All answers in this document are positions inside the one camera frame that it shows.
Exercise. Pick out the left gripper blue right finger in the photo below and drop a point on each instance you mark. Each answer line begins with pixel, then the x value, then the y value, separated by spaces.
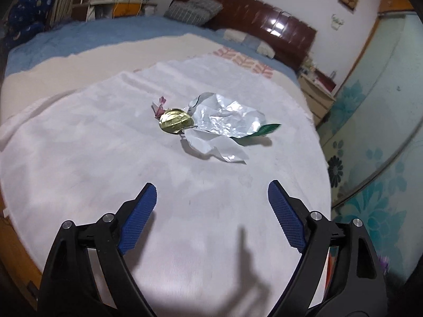
pixel 291 214

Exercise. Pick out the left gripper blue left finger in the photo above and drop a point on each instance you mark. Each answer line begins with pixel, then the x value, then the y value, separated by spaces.
pixel 133 215

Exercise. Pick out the gold foil wrapper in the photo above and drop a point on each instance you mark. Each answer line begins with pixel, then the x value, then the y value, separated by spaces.
pixel 175 121

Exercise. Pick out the pink candy wrapper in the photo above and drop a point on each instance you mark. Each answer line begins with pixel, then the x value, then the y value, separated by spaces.
pixel 158 108

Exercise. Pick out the blue floral glass wardrobe door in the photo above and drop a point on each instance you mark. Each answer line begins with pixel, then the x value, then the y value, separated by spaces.
pixel 372 141

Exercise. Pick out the crumpled silver foil bag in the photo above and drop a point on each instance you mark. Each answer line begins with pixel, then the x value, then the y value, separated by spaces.
pixel 221 125

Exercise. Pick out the cream bedside drawer cabinet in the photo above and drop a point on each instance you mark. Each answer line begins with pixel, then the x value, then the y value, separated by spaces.
pixel 318 99

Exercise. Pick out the white and blue pillow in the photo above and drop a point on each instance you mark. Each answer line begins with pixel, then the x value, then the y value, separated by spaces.
pixel 245 39

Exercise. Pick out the dark red wooden headboard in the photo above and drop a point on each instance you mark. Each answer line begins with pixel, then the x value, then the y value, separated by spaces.
pixel 287 35

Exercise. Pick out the grey plaid pillow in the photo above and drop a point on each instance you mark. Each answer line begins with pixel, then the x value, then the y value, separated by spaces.
pixel 193 12

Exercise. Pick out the blue moon-pattern blanket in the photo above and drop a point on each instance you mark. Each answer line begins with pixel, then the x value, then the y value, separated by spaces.
pixel 26 19

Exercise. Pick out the white wall hook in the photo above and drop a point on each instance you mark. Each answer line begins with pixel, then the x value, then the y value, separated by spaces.
pixel 336 22

